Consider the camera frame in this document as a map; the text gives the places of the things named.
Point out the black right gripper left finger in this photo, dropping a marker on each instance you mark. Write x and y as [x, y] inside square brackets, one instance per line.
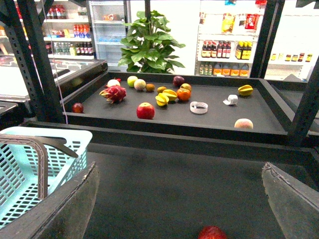
[64, 214]

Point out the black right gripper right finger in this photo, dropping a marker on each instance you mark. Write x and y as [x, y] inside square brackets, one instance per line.
[294, 204]

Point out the light blue plastic basket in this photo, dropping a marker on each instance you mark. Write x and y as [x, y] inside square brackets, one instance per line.
[19, 168]

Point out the pale pink peach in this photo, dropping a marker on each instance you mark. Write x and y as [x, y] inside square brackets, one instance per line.
[244, 123]

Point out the small dark red plum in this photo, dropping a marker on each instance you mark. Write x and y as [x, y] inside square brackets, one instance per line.
[78, 108]

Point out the black display tray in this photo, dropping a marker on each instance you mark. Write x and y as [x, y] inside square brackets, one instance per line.
[270, 115]

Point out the yellow starfruit far right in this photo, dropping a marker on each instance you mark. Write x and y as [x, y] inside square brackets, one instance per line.
[245, 90]

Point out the yellow starfruit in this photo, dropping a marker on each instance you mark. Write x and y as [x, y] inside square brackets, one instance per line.
[162, 100]
[171, 94]
[245, 90]

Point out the white pink dragon fruit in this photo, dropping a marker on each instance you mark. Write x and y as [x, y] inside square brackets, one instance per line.
[113, 82]

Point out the green apple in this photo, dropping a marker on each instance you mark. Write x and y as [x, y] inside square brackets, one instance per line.
[131, 81]

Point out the yellow starfruit front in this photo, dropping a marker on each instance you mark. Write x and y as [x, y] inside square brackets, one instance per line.
[162, 100]

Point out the pale round melon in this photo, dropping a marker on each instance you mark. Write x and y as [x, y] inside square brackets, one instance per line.
[139, 84]

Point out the brown kiwi left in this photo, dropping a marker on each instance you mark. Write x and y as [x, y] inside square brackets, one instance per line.
[150, 87]

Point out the brown kiwi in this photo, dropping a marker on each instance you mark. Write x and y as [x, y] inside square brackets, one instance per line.
[150, 87]
[161, 89]

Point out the brown kiwi right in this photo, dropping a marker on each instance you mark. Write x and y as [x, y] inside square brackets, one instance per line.
[161, 89]

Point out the orange persimmon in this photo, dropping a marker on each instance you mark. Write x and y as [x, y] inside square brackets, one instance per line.
[183, 94]

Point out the yellow starfruit middle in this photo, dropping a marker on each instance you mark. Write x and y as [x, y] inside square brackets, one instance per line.
[171, 94]

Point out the dark purple passion fruit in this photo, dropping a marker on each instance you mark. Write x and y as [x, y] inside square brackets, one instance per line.
[178, 81]

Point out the green potted plant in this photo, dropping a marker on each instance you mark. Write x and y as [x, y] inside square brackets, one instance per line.
[148, 46]

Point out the glass door refrigerator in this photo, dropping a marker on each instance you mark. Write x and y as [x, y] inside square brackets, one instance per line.
[108, 19]

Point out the red apple near camera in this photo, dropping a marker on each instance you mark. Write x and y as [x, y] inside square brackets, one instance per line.
[212, 232]

